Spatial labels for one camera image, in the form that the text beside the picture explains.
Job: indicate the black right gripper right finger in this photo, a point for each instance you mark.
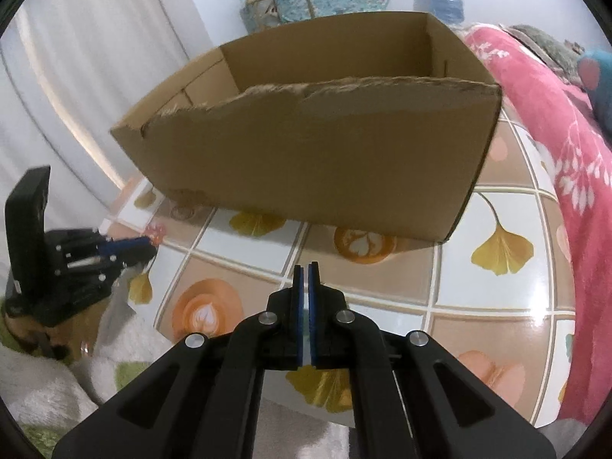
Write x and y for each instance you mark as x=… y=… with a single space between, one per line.
x=411 y=397

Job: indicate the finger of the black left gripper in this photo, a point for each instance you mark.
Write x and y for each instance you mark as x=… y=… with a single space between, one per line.
x=79 y=244
x=94 y=276

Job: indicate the white green fluffy blanket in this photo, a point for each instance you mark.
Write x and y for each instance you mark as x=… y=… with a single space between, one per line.
x=47 y=398

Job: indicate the blue plush toy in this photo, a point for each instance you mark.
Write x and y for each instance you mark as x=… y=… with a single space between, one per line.
x=595 y=72

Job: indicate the left hand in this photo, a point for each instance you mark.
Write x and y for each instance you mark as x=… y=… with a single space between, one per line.
x=70 y=341

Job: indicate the patterned table mat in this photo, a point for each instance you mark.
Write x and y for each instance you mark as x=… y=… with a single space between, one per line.
x=499 y=294

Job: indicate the red floral blanket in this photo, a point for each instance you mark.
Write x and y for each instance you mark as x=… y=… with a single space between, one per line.
x=559 y=118

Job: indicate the pink bead earring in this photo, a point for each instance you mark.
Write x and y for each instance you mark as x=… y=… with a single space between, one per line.
x=156 y=233

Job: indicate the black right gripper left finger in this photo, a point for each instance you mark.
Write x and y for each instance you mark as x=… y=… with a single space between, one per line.
x=201 y=398

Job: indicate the brown cardboard box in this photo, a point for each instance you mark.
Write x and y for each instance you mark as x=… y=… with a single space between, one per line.
x=368 y=121

